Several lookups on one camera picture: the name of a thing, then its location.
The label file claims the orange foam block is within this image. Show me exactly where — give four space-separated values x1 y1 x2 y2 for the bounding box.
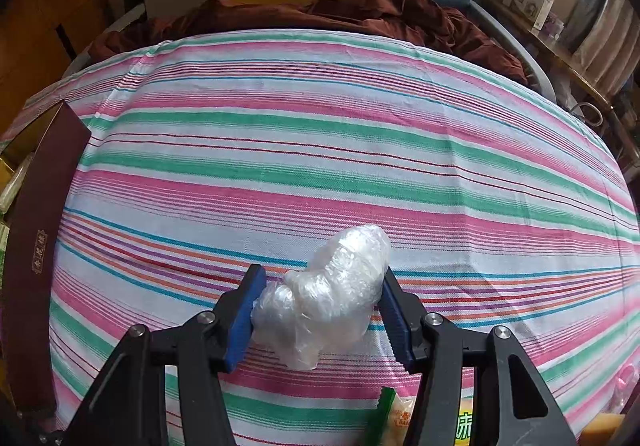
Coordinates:
577 413 626 446

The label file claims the maroon blanket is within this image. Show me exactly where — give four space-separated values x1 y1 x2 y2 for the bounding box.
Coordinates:
90 0 531 86

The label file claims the small purple container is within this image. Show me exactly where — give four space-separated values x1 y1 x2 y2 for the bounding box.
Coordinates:
542 13 566 39

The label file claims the green-edged snack packet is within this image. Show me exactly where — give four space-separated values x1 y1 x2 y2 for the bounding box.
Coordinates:
362 386 476 446

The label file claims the white cable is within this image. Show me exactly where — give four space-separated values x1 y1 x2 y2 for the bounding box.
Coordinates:
572 100 606 127

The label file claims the wooden wardrobe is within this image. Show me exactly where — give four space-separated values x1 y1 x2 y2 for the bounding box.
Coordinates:
0 0 126 137

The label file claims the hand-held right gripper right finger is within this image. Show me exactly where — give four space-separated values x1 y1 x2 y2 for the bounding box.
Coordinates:
377 266 581 446

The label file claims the maroon gift box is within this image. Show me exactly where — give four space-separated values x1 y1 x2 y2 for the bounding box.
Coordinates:
0 100 93 422

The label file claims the striped bed sheet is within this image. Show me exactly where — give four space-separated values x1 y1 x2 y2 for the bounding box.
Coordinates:
0 28 640 446

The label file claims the wooden side shelf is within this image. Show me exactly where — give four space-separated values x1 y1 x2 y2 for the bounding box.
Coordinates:
475 0 640 161

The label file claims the grey curtain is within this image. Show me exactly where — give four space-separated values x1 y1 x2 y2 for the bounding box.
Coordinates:
570 0 640 96

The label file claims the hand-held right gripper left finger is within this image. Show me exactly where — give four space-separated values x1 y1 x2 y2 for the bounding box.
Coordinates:
62 263 267 446

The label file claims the white plastic bag wad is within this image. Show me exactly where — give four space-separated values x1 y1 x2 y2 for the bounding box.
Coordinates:
250 223 393 372

